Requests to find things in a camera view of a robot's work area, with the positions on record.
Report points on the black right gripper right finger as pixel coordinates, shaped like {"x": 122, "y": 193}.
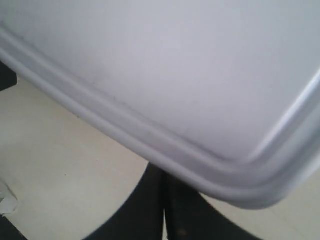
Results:
{"x": 189, "y": 216}

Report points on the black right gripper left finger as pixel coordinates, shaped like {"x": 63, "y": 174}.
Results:
{"x": 141, "y": 217}

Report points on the white lidded plastic container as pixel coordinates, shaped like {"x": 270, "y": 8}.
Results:
{"x": 223, "y": 94}

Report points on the white paper scrap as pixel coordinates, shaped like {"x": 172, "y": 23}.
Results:
{"x": 8, "y": 202}

